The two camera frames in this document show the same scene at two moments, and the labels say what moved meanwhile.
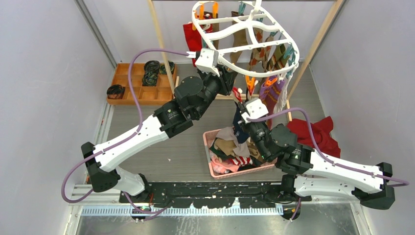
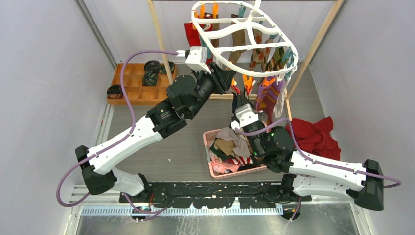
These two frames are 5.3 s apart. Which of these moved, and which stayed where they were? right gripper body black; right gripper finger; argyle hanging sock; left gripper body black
Moved: right gripper finger
Stayed: argyle hanging sock; left gripper body black; right gripper body black
